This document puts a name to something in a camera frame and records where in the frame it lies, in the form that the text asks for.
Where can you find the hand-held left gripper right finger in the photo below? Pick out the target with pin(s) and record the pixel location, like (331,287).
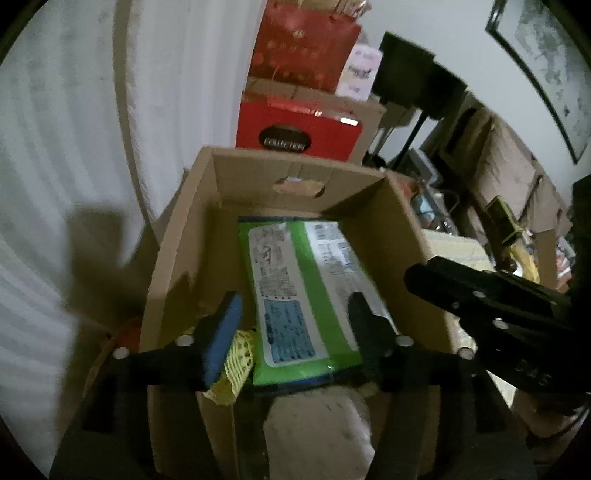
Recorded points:
(364,323)

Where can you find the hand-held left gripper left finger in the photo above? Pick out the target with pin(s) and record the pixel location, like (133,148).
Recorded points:
(226,332)

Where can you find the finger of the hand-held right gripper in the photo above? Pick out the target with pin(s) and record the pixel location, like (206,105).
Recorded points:
(438,290)
(461,274)

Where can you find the yellow mesh bag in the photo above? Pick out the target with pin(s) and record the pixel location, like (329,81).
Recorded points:
(240,364)

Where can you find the green package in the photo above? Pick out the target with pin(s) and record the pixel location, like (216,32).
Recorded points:
(304,258)

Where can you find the yellow plaid tablecloth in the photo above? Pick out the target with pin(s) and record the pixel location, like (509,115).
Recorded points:
(457,244)

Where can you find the yellow cloth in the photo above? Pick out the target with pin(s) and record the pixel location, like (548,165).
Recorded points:
(521,263)

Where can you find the green framed dark case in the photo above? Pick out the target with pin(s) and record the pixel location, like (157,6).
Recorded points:
(505,221)

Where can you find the grey blue soft item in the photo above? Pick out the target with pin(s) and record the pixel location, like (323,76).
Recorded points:
(424,205)

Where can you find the brown cardboard piece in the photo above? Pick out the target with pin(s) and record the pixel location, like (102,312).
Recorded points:
(545,254)

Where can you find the colourful packets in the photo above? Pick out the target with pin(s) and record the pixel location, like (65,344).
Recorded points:
(564,261)

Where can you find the orange round object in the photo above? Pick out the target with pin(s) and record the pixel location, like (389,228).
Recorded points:
(129,334)

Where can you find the cardboard box with papers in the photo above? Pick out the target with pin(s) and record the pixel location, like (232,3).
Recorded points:
(406,184)

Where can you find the white cloth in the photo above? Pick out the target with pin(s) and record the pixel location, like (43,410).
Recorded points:
(314,424)

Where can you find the grey box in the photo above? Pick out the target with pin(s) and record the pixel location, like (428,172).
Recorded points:
(422,166)

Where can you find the brown sofa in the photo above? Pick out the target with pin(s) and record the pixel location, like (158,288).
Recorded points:
(508,152)

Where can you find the tall brown cardboard box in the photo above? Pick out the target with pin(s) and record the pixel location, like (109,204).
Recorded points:
(371,120)

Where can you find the black speaker on stand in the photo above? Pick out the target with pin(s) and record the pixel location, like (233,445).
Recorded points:
(448,92)
(401,69)

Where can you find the red bag black oval label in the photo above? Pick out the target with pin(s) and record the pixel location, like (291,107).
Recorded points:
(323,138)

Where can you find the red gift bag gold print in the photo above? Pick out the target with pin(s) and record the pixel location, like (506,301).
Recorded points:
(304,46)

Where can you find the framed wall picture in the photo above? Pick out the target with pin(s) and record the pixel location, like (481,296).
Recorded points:
(545,60)

